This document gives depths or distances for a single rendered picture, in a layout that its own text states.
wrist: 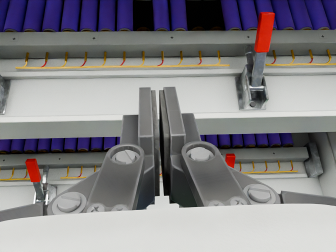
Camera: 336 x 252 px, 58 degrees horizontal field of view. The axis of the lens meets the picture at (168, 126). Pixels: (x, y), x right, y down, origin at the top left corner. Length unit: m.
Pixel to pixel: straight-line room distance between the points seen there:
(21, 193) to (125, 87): 0.26
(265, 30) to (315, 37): 0.09
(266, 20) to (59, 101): 0.22
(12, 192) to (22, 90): 0.21
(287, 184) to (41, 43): 0.40
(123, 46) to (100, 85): 0.05
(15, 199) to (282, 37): 0.43
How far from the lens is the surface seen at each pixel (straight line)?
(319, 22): 0.40
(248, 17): 0.38
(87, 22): 0.36
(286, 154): 0.51
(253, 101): 0.33
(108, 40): 0.34
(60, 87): 0.34
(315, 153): 0.52
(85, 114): 0.32
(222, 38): 0.34
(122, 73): 0.33
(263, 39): 0.30
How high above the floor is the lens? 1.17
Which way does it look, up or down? 45 degrees down
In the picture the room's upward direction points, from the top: 1 degrees clockwise
